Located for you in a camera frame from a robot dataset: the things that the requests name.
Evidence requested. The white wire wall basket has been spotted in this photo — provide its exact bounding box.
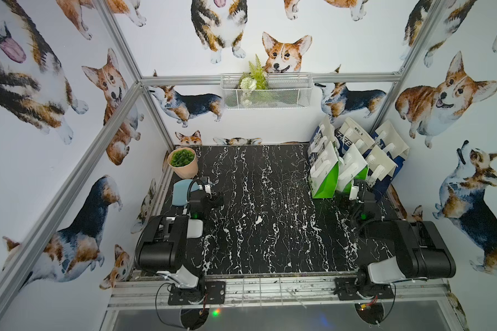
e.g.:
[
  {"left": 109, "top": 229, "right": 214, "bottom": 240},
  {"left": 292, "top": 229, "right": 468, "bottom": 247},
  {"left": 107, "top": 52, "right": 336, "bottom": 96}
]
[{"left": 220, "top": 73, "right": 314, "bottom": 109}]

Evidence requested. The blue white bag left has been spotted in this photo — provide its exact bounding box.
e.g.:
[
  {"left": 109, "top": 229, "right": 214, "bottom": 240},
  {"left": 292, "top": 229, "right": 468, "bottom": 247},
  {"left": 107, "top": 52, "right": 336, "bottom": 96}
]
[{"left": 307, "top": 117, "right": 336, "bottom": 166}]

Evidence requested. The terracotta pot with plant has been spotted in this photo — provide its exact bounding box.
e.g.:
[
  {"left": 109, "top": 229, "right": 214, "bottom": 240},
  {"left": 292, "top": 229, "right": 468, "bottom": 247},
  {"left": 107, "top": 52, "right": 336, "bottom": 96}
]
[{"left": 167, "top": 147, "right": 198, "bottom": 179}]

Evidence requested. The green white takeout bag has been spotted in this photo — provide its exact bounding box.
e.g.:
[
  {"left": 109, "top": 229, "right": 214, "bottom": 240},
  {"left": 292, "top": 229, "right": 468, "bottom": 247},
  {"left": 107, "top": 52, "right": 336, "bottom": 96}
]
[{"left": 308, "top": 142, "right": 339, "bottom": 199}]

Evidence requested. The blue white bag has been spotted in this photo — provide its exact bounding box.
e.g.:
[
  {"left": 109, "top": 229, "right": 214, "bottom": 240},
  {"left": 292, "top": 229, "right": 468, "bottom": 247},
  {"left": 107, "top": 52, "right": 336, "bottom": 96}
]
[
  {"left": 335, "top": 117, "right": 375, "bottom": 157},
  {"left": 363, "top": 120, "right": 410, "bottom": 201},
  {"left": 307, "top": 117, "right": 336, "bottom": 166}
]

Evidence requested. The aluminium frame rail front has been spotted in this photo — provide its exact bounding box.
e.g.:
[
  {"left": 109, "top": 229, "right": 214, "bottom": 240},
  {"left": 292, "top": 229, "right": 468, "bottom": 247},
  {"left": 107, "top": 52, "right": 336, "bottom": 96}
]
[{"left": 107, "top": 276, "right": 450, "bottom": 311}]

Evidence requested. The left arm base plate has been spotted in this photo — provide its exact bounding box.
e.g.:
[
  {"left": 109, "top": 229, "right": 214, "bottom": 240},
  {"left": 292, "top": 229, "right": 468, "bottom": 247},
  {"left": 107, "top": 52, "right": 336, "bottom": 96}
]
[{"left": 168, "top": 281, "right": 226, "bottom": 306}]

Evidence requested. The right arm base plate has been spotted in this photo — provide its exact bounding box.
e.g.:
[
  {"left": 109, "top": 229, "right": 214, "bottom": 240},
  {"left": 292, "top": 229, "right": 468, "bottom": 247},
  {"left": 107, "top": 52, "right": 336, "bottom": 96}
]
[{"left": 334, "top": 277, "right": 395, "bottom": 301}]

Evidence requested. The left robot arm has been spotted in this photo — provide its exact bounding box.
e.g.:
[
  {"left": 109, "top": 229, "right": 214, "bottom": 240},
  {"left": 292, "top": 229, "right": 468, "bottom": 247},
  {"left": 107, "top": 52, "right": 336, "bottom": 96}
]
[{"left": 135, "top": 177, "right": 224, "bottom": 294}]

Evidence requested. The artificial fern with flower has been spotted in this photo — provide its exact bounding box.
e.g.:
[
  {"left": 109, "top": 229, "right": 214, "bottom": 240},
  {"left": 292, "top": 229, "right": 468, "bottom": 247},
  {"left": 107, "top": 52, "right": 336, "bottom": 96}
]
[{"left": 236, "top": 55, "right": 269, "bottom": 108}]

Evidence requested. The light blue dustpan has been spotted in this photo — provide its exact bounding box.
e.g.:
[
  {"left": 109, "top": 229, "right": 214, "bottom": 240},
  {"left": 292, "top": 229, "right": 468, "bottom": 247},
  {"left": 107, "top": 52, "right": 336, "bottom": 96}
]
[{"left": 172, "top": 179, "right": 200, "bottom": 207}]

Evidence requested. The blue white bag middle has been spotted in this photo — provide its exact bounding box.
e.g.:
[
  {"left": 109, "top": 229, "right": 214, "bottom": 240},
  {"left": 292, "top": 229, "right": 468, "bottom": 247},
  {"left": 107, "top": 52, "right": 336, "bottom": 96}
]
[{"left": 335, "top": 117, "right": 375, "bottom": 157}]

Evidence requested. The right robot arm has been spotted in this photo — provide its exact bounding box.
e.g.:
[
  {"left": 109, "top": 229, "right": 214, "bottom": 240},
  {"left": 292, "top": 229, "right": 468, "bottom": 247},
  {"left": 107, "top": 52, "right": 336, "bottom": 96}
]
[{"left": 350, "top": 179, "right": 456, "bottom": 286}]

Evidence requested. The blue white bag right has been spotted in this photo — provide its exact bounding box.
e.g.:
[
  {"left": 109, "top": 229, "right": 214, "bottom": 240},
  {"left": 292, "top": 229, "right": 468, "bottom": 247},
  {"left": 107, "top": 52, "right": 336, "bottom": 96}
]
[{"left": 363, "top": 120, "right": 410, "bottom": 201}]

